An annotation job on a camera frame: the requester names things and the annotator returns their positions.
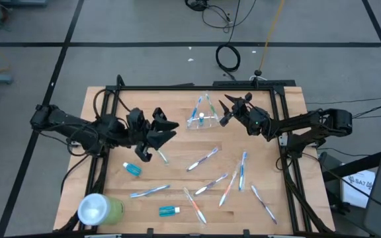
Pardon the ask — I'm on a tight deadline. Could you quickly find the purple toothbrush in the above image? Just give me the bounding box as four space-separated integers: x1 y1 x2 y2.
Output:
186 147 220 173
194 173 230 196
250 184 278 225

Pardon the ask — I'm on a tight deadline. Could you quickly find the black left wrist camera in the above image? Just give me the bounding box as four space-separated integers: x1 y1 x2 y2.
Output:
126 108 146 132

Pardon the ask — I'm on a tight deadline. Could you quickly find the green toothbrush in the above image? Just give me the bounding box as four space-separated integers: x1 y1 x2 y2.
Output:
204 93 218 120
156 149 169 165

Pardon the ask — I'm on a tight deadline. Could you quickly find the orange toothbrush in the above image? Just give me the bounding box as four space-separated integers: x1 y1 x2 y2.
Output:
183 186 208 225
218 170 239 208

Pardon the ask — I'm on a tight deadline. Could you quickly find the coiled black cable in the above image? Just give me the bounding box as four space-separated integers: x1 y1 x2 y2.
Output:
214 44 241 82

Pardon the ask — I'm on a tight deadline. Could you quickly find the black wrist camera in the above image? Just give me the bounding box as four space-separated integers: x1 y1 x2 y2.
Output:
126 108 146 132
248 110 269 135

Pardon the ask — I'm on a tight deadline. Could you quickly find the black hanging cable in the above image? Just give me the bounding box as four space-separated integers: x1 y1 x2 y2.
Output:
227 0 241 46

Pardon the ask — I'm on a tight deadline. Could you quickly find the clear acrylic toothbrush holder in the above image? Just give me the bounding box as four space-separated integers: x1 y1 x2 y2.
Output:
186 110 221 130

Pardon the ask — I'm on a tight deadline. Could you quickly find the yellow hanging cable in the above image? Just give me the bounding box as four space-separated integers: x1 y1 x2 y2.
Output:
258 0 284 72

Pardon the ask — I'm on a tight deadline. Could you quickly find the white printed paper sheet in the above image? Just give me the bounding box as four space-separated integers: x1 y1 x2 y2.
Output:
341 170 376 209

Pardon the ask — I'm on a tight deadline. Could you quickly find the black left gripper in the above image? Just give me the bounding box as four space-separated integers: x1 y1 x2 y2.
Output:
126 107 180 163

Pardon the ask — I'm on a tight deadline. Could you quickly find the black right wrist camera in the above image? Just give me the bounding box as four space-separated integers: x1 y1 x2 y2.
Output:
248 110 269 135

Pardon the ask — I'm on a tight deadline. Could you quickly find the tangled black cable bundle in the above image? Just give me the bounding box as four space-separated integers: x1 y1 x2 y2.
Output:
184 0 258 34

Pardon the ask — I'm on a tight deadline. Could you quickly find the blue toothbrush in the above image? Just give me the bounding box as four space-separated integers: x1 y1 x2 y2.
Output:
130 184 171 199
237 151 248 192
187 95 204 125

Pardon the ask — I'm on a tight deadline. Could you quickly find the black diagonal beam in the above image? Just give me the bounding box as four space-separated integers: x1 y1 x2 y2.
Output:
322 145 381 182

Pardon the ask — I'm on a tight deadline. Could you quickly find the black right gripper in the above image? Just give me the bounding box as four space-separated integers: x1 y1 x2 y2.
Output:
218 93 254 128

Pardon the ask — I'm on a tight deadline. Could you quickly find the green canister with white lid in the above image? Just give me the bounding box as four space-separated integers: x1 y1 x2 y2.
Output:
77 192 126 227

